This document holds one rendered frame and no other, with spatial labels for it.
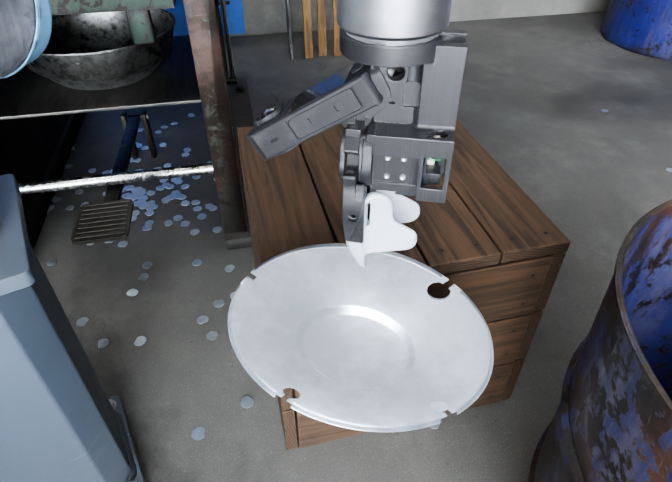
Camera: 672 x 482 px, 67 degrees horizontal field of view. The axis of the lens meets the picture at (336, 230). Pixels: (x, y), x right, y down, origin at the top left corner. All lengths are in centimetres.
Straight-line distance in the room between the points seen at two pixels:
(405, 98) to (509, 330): 47
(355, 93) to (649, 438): 30
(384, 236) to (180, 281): 74
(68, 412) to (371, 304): 37
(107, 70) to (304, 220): 62
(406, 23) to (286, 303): 32
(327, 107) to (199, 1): 59
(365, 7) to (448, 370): 39
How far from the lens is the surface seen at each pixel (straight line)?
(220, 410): 90
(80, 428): 71
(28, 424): 67
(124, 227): 103
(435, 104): 37
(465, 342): 54
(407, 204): 46
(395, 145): 36
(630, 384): 42
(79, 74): 116
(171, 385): 95
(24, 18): 58
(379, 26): 33
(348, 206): 38
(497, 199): 73
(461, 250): 63
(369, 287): 50
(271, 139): 40
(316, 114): 38
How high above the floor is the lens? 75
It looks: 39 degrees down
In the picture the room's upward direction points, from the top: straight up
